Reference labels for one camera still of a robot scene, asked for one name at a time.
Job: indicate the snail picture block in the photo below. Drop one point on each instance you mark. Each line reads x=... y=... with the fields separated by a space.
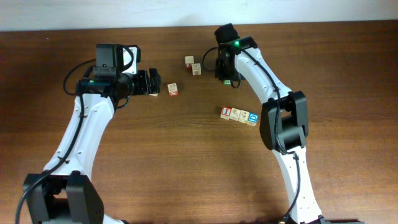
x=172 y=88

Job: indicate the red letter I block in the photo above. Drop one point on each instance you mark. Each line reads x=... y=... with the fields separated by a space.
x=225 y=112

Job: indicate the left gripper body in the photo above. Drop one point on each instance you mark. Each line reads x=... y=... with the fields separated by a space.
x=140 y=83

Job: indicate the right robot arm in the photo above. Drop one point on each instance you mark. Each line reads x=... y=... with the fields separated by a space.
x=283 y=121

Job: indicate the wooden picture block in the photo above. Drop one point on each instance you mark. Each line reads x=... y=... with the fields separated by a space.
x=235 y=114
x=243 y=116

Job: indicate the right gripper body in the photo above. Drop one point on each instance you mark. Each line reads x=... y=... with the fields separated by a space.
x=225 y=73

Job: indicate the letter K block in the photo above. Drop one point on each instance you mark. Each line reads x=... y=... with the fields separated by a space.
x=196 y=69

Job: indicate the blue letter D block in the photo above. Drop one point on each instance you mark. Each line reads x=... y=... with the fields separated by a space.
x=252 y=119

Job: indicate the letter E block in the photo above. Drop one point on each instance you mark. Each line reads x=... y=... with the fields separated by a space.
x=189 y=61

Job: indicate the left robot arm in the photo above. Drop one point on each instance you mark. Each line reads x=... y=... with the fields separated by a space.
x=63 y=192

